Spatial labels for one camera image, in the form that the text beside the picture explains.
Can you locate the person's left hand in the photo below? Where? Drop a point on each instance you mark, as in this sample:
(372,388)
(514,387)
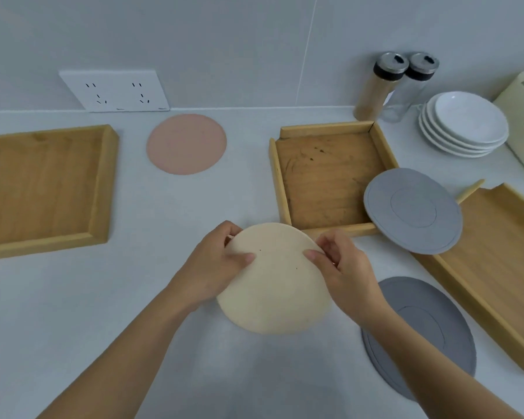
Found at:
(205,266)

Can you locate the person's right hand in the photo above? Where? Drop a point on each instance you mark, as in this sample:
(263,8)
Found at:
(353,279)

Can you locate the person's right thumb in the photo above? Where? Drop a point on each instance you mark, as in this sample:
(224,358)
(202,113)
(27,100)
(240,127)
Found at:
(316,258)

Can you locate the person's left thumb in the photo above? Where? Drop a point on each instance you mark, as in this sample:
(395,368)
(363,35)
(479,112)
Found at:
(242,260)

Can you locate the beige round mat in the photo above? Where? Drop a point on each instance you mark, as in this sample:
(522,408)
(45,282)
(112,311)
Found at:
(275,296)

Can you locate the person's left forearm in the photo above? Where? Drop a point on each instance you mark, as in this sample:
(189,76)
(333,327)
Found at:
(135,344)

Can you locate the person's right forearm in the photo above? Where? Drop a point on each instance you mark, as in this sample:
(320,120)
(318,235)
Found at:
(432,366)

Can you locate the dark stained wooden tray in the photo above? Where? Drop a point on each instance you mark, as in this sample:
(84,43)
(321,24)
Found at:
(327,178)

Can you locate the grey round mat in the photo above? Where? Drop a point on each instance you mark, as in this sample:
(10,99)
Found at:
(412,209)
(436,327)

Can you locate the pink round mat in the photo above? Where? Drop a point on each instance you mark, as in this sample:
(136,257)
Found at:
(186,143)

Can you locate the white plate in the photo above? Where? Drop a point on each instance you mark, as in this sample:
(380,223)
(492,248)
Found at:
(423,134)
(424,126)
(429,119)
(469,117)

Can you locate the spice jar with brown powder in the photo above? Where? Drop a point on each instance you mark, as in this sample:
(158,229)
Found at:
(375,91)

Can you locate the light wooden tray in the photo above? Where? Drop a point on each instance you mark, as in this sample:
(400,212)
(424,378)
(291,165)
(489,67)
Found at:
(498,266)
(39,187)

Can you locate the empty clear spice jar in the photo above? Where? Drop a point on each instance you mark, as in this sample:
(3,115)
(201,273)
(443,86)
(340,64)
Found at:
(406,93)

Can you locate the white wall socket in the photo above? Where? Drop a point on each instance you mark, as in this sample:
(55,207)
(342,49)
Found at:
(113,91)

